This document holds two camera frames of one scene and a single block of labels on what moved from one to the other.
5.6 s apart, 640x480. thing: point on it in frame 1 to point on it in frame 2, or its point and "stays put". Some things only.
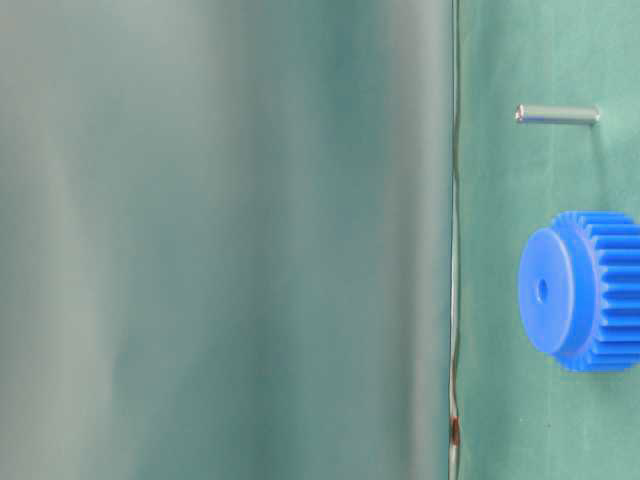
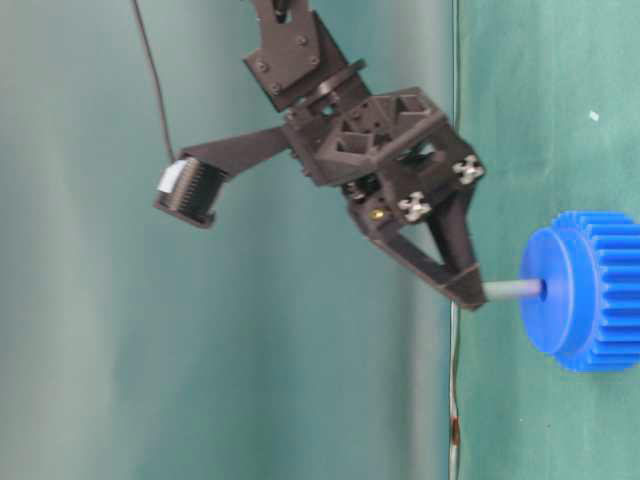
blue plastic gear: [579, 290] stays put
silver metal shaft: [556, 115] to [512, 290]
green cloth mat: [518, 412] stays put
